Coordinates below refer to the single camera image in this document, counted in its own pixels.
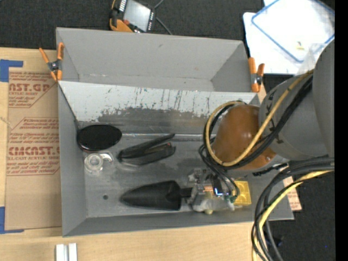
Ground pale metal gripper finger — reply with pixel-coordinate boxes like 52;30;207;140
191;186;216;215
189;169;209;187

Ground yellow square block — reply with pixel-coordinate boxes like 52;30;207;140
233;181;251;207

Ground black scoop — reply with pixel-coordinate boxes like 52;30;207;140
119;180;194;212

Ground dark sunglasses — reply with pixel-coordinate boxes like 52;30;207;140
117;133;177;166

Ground black oval dish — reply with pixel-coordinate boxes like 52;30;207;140
76;124;123;152

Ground grey metal bin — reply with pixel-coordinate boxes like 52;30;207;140
55;27;296;238

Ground brown cardboard board red print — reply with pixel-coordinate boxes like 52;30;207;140
0;47;303;235

